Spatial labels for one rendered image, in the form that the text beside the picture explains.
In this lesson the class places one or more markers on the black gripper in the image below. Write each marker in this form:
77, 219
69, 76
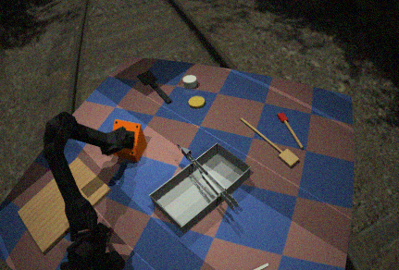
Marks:
115, 259

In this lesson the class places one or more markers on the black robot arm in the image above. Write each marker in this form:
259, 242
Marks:
80, 213

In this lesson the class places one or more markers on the grey short cylinder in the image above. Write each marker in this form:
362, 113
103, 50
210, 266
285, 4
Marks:
189, 82

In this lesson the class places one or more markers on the yellow round disc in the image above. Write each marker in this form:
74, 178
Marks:
196, 102

